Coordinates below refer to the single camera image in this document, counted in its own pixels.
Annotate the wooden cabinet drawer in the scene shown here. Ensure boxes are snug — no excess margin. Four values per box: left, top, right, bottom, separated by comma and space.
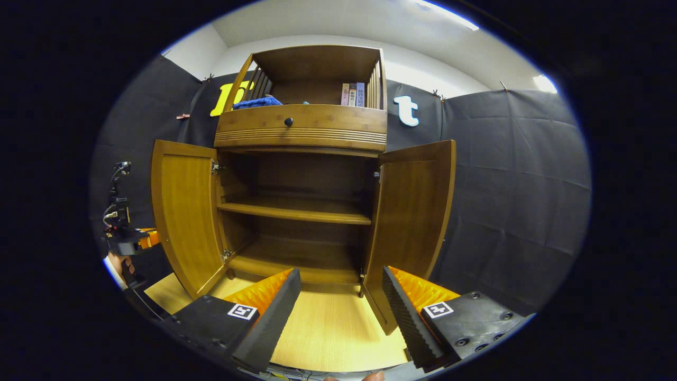
214, 104, 388, 153

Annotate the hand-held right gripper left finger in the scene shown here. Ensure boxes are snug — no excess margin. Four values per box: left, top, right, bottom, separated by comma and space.
159, 268, 302, 375

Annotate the black backdrop cloth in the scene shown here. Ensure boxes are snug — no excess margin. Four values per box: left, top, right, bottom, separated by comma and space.
89, 55, 593, 317

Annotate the blue cloth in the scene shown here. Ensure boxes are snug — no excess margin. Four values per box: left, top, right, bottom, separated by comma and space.
233, 95, 283, 110

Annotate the wooden shoe cabinet door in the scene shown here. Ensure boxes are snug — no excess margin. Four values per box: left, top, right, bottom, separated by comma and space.
362, 140, 457, 335
151, 140, 231, 300

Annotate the ceiling light panel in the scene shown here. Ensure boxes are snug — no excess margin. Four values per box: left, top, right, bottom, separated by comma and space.
532, 74, 559, 95
415, 0, 480, 31

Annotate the wooden inner cabinet shelf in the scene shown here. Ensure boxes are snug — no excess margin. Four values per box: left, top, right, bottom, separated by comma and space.
217, 197, 372, 225

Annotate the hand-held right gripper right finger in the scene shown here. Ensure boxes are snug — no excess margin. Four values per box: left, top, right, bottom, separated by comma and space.
382, 266, 529, 373

